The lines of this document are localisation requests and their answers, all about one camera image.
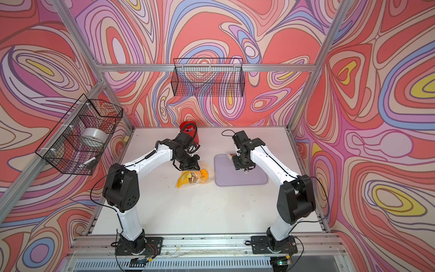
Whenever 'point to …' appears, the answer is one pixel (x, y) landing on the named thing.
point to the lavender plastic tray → (226, 174)
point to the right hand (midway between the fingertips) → (242, 168)
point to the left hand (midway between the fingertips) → (202, 169)
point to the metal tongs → (230, 156)
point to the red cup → (190, 128)
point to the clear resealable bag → (192, 178)
